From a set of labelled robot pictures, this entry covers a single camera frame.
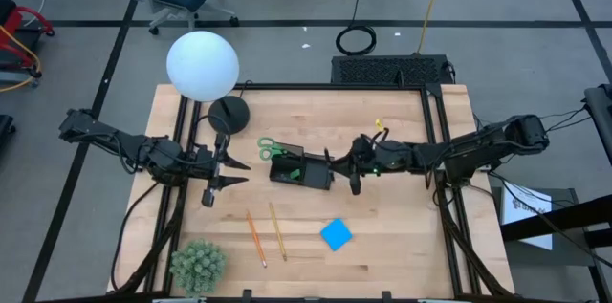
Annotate orange pencil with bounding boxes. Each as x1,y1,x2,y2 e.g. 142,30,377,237
245,209,268,269

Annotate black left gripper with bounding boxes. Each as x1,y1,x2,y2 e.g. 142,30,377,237
186,131,252,208

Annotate white paper sheet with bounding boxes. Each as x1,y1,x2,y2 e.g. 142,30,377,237
500,181,555,251

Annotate black stand beam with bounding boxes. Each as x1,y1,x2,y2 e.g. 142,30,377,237
499,193,612,249

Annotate black caster base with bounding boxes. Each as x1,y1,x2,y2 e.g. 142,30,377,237
0,114,17,149

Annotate black grey equipment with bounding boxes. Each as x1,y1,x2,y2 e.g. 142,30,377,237
581,83,612,166

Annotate green handled scissors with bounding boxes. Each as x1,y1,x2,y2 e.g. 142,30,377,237
256,136,305,162

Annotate black perforated metal case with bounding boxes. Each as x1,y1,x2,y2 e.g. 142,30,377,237
330,54,455,87

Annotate red cart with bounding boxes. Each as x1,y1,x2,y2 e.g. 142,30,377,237
0,0,55,93

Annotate yellow hanging cable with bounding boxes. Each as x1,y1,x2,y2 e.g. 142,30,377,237
416,0,451,55

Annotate white globe desk lamp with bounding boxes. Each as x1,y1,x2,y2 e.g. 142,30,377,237
165,30,251,136

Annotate black mesh desk organizer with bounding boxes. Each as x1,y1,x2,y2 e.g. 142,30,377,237
268,141,336,192

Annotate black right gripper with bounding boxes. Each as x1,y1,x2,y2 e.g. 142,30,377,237
324,134,383,197

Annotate yellow pencil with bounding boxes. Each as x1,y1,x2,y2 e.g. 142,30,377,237
268,202,289,262

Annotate green artificial plant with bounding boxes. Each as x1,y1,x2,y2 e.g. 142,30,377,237
169,238,229,297

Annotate blue sticky note pad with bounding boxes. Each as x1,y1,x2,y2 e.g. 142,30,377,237
319,218,354,252

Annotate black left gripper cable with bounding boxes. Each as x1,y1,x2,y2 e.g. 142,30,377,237
190,114,227,151

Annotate black aluminium table frame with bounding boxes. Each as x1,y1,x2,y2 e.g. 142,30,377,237
108,81,516,300

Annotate black coiled cable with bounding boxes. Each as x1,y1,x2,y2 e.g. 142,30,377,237
334,0,379,57

